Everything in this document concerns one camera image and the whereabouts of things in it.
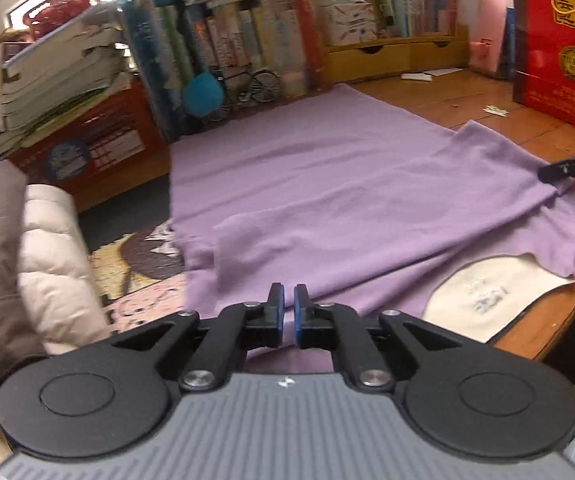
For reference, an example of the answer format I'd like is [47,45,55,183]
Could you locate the purple fleece garment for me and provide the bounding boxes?
[168,82,575,376]

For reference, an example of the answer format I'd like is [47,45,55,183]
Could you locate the red plastic basket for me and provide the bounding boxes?
[22,0,95,41]

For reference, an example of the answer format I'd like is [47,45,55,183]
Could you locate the white paper slip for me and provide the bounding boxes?
[400,67,461,82]

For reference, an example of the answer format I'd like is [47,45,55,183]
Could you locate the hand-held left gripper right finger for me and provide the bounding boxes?
[293,283,468,392]

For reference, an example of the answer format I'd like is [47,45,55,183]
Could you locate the pink box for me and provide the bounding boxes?
[469,0,511,78]

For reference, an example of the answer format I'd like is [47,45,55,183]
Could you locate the row of upright books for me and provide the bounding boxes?
[122,0,323,141]

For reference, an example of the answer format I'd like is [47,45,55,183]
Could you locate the red plastic crate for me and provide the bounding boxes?
[7,82,170,211]

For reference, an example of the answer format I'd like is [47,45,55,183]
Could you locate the brown-haired doll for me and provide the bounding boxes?
[0,28,34,111]

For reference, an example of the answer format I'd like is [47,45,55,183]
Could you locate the blue pom-pom ball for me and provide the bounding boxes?
[182,71,225,118]

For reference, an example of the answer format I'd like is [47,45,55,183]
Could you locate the cream puffer jacket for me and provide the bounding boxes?
[17,184,113,356]

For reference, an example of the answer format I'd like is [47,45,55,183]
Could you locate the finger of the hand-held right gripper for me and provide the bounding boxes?
[537,145,575,184]

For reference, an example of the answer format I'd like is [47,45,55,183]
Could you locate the miniature bicycle model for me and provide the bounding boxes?
[212,67,283,111]

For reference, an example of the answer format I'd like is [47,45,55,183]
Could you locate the red gift bag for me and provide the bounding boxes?
[510,0,575,133]

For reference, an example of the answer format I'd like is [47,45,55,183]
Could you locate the wooden drawer organiser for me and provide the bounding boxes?
[322,35,471,86]

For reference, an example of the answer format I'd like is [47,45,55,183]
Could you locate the printed desk mat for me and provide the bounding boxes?
[77,172,218,336]

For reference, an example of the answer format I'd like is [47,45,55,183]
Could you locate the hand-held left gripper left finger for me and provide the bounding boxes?
[110,282,285,394]

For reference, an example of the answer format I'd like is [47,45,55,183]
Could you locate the stack of flat books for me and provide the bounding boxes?
[0,2,135,153]

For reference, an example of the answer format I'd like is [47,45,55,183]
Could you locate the books on wooden organiser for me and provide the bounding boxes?
[317,0,468,46]

